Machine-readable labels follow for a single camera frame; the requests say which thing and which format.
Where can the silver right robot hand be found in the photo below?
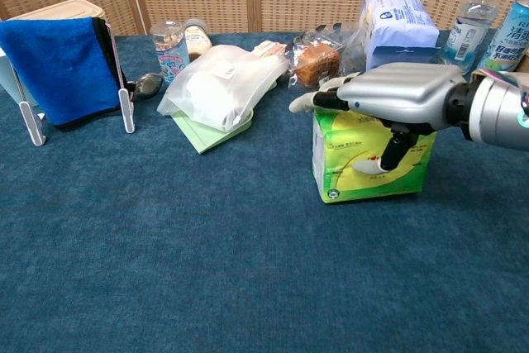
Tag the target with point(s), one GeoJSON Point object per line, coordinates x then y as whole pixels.
{"type": "Point", "coordinates": [401, 88]}

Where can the green tissue pack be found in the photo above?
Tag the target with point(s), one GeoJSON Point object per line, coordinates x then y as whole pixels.
{"type": "Point", "coordinates": [347, 154]}

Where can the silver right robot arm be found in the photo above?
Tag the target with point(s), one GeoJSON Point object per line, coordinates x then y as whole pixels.
{"type": "Point", "coordinates": [496, 107]}

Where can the lavender wet wipes pack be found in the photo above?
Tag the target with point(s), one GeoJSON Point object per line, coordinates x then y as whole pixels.
{"type": "Point", "coordinates": [396, 18]}

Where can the bread in clear bag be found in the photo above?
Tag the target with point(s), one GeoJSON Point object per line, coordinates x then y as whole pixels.
{"type": "Point", "coordinates": [318, 61]}

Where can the clear plastic water bottle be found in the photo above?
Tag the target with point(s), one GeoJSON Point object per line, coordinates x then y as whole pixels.
{"type": "Point", "coordinates": [471, 26]}

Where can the light blue drink can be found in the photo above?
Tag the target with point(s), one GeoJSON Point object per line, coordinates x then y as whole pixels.
{"type": "Point", "coordinates": [510, 39]}

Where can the pink white slim package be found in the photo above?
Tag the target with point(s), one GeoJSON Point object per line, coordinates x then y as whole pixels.
{"type": "Point", "coordinates": [268, 49]}

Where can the frosted plastic zip bag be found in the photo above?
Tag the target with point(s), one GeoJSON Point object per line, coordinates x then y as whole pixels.
{"type": "Point", "coordinates": [219, 84]}

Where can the light green flat pad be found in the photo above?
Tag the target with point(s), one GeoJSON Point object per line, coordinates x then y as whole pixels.
{"type": "Point", "coordinates": [202, 136]}

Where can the small clear snack jar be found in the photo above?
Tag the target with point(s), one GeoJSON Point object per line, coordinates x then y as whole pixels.
{"type": "Point", "coordinates": [169, 49]}

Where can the metal spoon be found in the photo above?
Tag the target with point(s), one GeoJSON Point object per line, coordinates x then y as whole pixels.
{"type": "Point", "coordinates": [148, 84]}

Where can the blue carpet table cover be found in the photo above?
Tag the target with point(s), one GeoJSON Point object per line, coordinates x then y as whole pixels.
{"type": "Point", "coordinates": [206, 254]}

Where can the blue cloth on rack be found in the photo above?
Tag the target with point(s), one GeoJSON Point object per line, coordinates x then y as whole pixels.
{"type": "Point", "coordinates": [127, 111]}

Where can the blue microfibre towel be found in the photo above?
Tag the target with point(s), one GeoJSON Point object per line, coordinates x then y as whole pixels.
{"type": "Point", "coordinates": [58, 68]}

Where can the beige lidded lunch box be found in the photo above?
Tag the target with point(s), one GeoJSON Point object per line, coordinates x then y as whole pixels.
{"type": "Point", "coordinates": [62, 10]}

